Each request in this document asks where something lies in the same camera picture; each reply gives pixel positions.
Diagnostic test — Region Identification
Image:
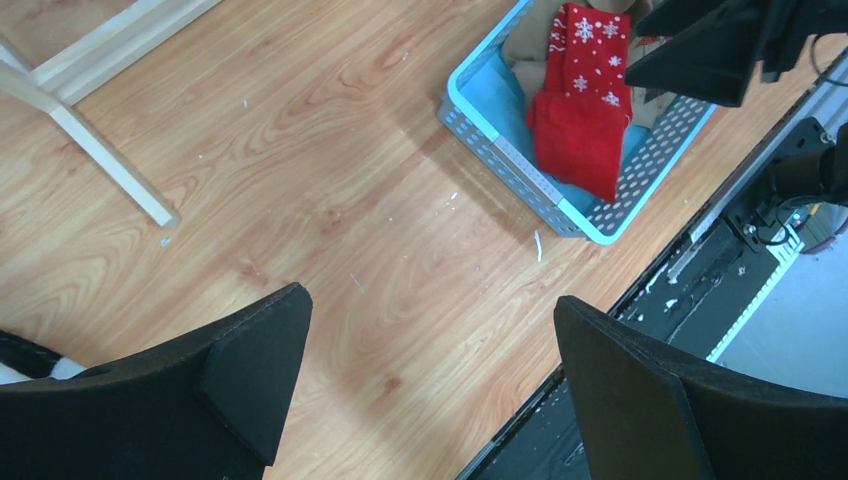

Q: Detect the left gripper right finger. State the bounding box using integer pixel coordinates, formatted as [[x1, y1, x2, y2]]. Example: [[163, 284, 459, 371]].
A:
[[553, 296, 847, 479]]

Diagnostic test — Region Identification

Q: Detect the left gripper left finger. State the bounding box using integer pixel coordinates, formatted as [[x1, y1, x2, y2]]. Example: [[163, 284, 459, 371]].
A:
[[1, 283, 313, 479]]

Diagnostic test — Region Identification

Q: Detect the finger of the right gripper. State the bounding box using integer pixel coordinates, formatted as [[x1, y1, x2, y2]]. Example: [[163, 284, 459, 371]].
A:
[[625, 0, 769, 107]]

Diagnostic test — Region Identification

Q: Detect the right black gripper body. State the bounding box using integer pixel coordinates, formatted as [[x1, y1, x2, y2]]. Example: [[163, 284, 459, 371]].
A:
[[760, 0, 847, 83]]

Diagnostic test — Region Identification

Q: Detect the red patterned sock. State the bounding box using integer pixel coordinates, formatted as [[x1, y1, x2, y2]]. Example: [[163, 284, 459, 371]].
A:
[[543, 2, 632, 117]]

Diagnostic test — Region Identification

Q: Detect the tan brown sock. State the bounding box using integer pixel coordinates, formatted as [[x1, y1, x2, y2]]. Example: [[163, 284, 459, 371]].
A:
[[501, 0, 654, 112]]

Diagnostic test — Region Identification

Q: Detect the light blue plastic basket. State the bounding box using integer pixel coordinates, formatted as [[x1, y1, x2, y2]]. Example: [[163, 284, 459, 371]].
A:
[[438, 1, 713, 245]]

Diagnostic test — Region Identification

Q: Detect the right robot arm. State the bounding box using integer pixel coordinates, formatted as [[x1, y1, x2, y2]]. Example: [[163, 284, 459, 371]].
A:
[[625, 0, 847, 205]]

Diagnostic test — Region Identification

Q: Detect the black white checkered blanket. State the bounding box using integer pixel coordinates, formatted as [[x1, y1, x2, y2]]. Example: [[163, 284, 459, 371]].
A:
[[1, 331, 86, 385]]

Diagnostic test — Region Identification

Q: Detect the wooden clothes rack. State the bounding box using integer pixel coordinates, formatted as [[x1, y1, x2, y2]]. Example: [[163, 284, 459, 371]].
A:
[[0, 0, 224, 231]]

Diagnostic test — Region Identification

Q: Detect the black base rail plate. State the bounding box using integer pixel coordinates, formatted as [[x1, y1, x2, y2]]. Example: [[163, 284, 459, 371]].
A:
[[459, 185, 847, 479]]

